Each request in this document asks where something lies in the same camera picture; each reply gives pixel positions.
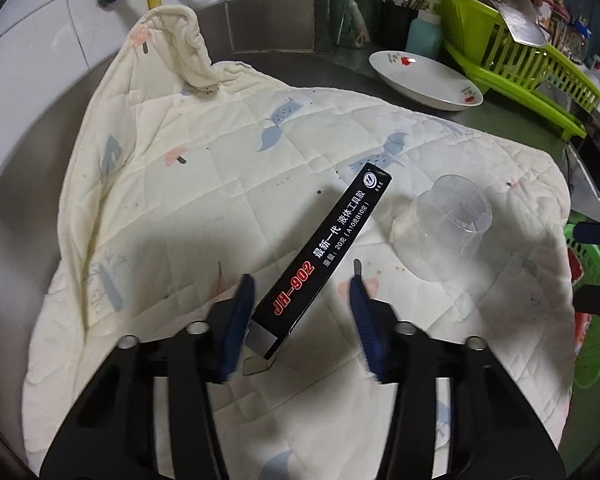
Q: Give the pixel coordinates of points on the black glue box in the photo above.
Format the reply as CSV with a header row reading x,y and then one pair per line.
x,y
325,255

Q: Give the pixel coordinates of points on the cream quilted printed cloth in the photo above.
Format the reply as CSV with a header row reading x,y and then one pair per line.
x,y
180,210

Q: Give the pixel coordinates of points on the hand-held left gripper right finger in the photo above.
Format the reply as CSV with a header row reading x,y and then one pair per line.
x,y
365,320

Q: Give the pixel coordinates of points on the metal ladle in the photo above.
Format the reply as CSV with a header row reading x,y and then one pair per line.
x,y
505,0

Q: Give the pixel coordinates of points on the green plastic dish rack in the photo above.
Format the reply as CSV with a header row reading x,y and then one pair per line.
x,y
530,67

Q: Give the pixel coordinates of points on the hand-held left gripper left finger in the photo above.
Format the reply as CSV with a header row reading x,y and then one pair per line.
x,y
237,320

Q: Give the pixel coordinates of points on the clear plastic cup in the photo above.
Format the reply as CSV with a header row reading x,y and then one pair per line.
x,y
445,230

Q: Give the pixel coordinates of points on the green glass jar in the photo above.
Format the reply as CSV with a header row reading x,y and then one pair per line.
x,y
350,10

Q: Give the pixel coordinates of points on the teal bottle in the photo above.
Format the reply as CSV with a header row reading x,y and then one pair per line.
x,y
424,35

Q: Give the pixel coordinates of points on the green plastic basket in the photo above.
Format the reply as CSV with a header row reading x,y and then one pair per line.
x,y
592,340

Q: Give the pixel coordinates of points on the black utensil holder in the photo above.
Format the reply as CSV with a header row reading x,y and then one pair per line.
x,y
397,25

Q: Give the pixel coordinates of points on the white flowered plate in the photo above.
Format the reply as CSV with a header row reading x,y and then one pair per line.
x,y
420,77

